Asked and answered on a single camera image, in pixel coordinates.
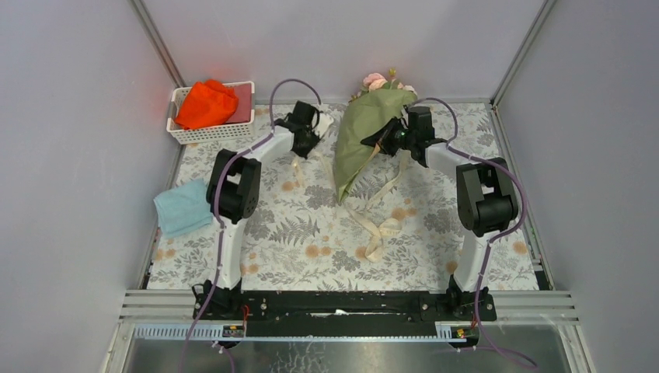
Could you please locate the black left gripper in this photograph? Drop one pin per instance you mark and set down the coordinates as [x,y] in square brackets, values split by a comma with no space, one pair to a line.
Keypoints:
[314,137]

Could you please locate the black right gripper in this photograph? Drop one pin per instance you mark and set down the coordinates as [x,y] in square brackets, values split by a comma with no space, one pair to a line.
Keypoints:
[383,136]

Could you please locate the pink fake flower bunch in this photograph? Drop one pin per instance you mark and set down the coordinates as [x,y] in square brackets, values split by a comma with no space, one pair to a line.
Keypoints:
[376,81]

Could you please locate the cream ribbon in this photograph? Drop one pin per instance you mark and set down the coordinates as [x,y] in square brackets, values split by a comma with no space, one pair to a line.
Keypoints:
[390,227]

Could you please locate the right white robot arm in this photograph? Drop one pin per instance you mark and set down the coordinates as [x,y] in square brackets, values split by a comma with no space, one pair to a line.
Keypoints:
[486,198]

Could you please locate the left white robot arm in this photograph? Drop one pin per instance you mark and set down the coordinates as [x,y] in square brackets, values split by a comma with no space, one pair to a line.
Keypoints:
[234,187]

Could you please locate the white perforated plastic basket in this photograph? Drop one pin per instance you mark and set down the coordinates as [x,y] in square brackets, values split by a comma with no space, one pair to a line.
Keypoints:
[215,133]

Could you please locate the dark red cloth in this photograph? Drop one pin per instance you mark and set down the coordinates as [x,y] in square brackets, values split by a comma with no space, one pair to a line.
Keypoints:
[244,94]

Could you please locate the orange cloth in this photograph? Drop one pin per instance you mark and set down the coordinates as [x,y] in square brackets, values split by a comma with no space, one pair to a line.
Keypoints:
[207,104]

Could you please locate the light blue towel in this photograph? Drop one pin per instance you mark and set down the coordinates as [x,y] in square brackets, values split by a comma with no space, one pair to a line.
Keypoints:
[183,209]

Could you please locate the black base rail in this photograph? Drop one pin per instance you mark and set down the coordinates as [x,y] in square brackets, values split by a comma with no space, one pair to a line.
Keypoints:
[343,313]

